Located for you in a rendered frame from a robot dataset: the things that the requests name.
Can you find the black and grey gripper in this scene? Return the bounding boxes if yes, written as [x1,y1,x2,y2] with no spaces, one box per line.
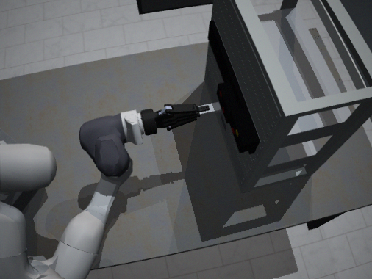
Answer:
[140,102,221,136]

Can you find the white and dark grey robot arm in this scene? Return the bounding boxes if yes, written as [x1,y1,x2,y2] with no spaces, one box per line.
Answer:
[0,110,144,279]

